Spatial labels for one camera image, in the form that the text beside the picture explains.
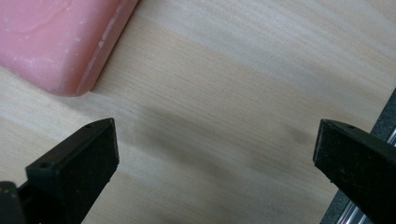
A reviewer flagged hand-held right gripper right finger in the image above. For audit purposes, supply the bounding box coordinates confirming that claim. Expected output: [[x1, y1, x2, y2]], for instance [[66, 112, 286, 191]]
[[312, 119, 396, 224]]

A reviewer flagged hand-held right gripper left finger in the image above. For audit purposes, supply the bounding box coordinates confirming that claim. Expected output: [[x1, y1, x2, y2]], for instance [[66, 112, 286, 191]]
[[18, 117, 120, 224]]

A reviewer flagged pink soap bar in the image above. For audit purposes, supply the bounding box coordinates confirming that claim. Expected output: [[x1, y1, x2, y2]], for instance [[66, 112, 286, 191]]
[[0, 0, 140, 97]]

